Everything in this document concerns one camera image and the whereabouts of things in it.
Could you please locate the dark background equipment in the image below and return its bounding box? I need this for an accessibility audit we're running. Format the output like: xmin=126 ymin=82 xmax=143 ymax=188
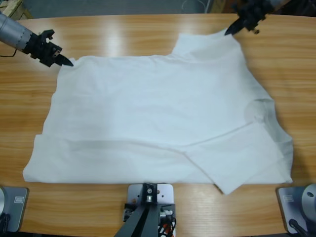
xmin=269 ymin=0 xmax=316 ymax=17

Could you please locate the orange cable bundle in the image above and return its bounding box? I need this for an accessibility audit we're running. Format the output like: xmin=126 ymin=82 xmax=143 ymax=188
xmin=158 ymin=216 xmax=177 ymax=237

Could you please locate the white T-shirt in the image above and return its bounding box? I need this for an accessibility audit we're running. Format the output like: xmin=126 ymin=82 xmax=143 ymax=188
xmin=22 ymin=31 xmax=294 ymax=196

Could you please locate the dark camera post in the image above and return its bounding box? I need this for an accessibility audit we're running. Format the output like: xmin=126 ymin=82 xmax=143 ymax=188
xmin=115 ymin=183 xmax=159 ymax=237

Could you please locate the silver connector block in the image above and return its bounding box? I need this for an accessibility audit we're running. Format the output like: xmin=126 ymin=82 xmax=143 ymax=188
xmin=159 ymin=206 xmax=174 ymax=221

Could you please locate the white mounting block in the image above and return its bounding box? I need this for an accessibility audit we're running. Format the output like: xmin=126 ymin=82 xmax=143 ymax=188
xmin=124 ymin=183 xmax=177 ymax=237

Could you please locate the wooden crate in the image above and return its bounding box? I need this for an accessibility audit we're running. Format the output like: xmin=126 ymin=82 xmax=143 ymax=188
xmin=0 ymin=0 xmax=33 ymax=20

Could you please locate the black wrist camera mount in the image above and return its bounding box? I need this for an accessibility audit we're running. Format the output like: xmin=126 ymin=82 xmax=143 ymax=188
xmin=37 ymin=29 xmax=55 ymax=41

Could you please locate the thin white wire loop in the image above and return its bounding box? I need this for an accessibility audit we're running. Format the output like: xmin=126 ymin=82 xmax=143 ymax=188
xmin=182 ymin=0 xmax=207 ymax=13

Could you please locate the black base cable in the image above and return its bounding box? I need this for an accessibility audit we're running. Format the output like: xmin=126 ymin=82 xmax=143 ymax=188
xmin=288 ymin=218 xmax=310 ymax=235
xmin=0 ymin=213 xmax=11 ymax=233

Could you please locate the brown cardboard box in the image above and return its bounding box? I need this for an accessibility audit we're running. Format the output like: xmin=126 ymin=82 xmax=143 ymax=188
xmin=211 ymin=0 xmax=241 ymax=13

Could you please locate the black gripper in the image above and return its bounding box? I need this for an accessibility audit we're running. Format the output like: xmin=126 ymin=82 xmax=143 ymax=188
xmin=224 ymin=0 xmax=270 ymax=36
xmin=24 ymin=33 xmax=74 ymax=68

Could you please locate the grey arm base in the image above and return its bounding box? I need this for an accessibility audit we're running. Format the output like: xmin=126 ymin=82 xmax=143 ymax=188
xmin=0 ymin=186 xmax=30 ymax=233
xmin=276 ymin=183 xmax=316 ymax=235

